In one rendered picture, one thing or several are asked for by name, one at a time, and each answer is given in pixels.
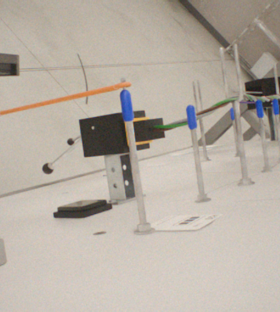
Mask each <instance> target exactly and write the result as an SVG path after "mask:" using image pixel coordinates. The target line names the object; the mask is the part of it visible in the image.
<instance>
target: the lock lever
mask: <svg viewBox="0 0 280 312"><path fill-rule="evenodd" d="M81 143H82V140H81V137H80V138H79V139H78V140H77V141H76V142H75V143H74V144H73V145H72V146H71V147H69V148H68V149H67V150H65V151H64V152H63V153H62V154H61V155H60V156H59V157H58V158H57V159H56V160H54V161H53V162H49V164H48V167H49V168H51V169H54V168H55V166H56V164H57V163H59V162H60V161H61V160H63V159H64V158H65V157H66V156H67V155H68V154H69V153H70V152H72V151H73V150H74V149H75V148H76V147H77V146H78V145H79V144H81Z"/></svg>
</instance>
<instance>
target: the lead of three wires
mask: <svg viewBox="0 0 280 312"><path fill-rule="evenodd" d="M236 97H237V95H236V94H234V95H231V96H228V97H227V98H226V99H224V100H222V101H220V102H218V103H216V104H214V105H212V106H210V107H209V108H207V109H204V110H202V111H200V112H199V113H196V114H195V115H196V120H198V119H200V118H203V117H205V116H208V115H211V114H212V113H215V111H216V110H218V109H219V108H222V107H224V106H226V105H228V104H229V103H230V102H231V101H235V100H236ZM185 125H188V121H187V118H185V119H180V120H177V121H174V122H170V123H168V124H165V125H155V126H153V128H156V129H154V130H153V132H164V131H168V130H172V129H176V128H177V127H182V126H185Z"/></svg>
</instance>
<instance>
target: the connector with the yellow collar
mask: <svg viewBox="0 0 280 312"><path fill-rule="evenodd" d="M155 125H164V124H163V118H156V119H145V120H140V121H133V128H134V133H135V142H136V143H137V142H143V141H148V140H155V139H159V138H165V133H164V132H153V130H154V129H156V128H153V126H155ZM124 130H125V123H124ZM125 138H126V143H127V144H128V139H127V135H126V130H125Z"/></svg>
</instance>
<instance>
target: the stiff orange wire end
mask: <svg viewBox="0 0 280 312"><path fill-rule="evenodd" d="M122 87H125V88H128V87H131V82H120V83H118V84H115V85H112V86H108V87H103V88H98V89H95V90H89V91H84V92H81V93H76V94H71V95H67V96H62V97H59V98H56V99H51V100H48V101H43V102H37V103H34V104H29V105H23V106H20V107H15V108H10V109H7V110H0V117H2V116H3V115H8V114H11V113H16V112H19V111H23V110H28V109H31V108H37V107H42V106H46V105H51V104H57V103H61V102H66V101H71V100H74V99H80V98H83V97H86V96H92V95H95V94H100V93H106V92H109V91H115V90H119V89H120V88H122Z"/></svg>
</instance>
